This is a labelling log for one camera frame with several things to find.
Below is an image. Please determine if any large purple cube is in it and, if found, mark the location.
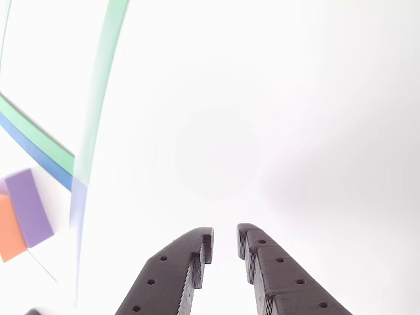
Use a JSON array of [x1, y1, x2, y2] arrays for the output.
[[0, 167, 55, 249]]

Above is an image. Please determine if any orange cube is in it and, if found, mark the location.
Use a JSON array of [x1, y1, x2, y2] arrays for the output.
[[0, 192, 29, 264]]

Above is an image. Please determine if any blue tape square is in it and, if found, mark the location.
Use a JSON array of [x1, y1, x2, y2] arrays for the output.
[[0, 111, 89, 306]]

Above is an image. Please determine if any green tape square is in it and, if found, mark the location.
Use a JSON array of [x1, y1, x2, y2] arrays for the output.
[[0, 0, 131, 184]]

